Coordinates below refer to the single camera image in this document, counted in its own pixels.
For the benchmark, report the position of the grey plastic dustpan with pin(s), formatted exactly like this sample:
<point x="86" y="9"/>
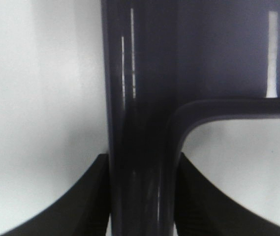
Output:
<point x="170" y="67"/>

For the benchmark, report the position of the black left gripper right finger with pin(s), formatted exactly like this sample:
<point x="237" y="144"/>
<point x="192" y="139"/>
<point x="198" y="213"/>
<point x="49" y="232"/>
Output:
<point x="201" y="209"/>

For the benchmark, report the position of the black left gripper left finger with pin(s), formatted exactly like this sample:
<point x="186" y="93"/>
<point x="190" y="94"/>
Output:
<point x="82" y="211"/>

